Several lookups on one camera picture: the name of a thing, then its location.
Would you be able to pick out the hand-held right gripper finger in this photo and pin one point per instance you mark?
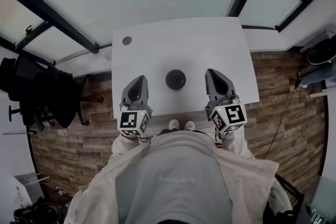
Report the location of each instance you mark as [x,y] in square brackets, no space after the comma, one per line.
[230,90]
[211,87]

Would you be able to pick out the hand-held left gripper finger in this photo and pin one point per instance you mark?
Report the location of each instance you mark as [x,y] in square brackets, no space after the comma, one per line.
[126,95]
[146,97]

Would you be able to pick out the black cup lid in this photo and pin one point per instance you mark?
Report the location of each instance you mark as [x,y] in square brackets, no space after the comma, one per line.
[176,79]

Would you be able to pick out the frosted glass panel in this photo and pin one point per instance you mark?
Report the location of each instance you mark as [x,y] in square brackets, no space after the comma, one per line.
[324,199]

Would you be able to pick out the person's white shoe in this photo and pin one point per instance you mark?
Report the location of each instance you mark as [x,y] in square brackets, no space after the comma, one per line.
[174,124]
[189,126]

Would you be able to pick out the person's black trouser legs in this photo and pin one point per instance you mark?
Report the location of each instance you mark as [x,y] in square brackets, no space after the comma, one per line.
[165,132]

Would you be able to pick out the person's right forearm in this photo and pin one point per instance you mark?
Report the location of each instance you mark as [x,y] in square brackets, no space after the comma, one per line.
[236,145]

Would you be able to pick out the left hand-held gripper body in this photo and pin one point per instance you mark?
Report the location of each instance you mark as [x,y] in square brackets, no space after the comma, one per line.
[128,120]

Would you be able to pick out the black white sneakers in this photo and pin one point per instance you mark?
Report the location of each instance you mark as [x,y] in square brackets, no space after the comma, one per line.
[61,190]

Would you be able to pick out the black office chair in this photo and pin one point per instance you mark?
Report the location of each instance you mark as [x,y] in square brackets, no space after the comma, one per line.
[47,91]

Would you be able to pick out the person's right white shoe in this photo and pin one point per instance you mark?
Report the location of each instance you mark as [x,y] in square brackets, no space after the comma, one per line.
[189,126]

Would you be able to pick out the person's left white shoe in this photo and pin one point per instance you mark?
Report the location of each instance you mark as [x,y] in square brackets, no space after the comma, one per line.
[174,124]

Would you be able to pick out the person's torso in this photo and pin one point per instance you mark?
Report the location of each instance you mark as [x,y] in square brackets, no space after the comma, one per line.
[173,186]

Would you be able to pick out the person's left forearm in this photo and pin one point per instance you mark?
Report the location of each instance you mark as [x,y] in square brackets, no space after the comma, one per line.
[126,147]

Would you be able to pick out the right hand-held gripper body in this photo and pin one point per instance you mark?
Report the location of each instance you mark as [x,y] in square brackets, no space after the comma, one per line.
[235,114]

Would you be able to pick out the black backpack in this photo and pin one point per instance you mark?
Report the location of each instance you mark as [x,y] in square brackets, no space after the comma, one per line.
[42,211]

